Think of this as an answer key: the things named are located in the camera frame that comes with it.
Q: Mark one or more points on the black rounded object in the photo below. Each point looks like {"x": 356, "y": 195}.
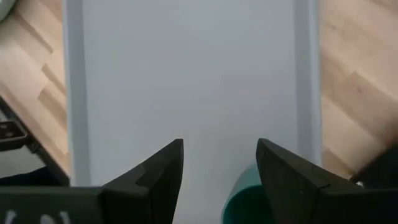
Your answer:
{"x": 379, "y": 171}

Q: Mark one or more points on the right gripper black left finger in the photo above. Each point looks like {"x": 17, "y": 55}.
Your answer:
{"x": 155, "y": 183}

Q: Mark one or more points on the green plastic cup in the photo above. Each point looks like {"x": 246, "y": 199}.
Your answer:
{"x": 245, "y": 202}

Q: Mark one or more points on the pale grey rectangular tray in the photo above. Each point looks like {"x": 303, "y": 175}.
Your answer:
{"x": 192, "y": 77}

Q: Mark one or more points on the black metal bracket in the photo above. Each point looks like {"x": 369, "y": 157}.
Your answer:
{"x": 11, "y": 135}

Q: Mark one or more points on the white bowl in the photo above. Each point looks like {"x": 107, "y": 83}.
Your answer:
{"x": 4, "y": 7}

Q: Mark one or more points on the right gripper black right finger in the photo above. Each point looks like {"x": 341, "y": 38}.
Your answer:
{"x": 289, "y": 183}

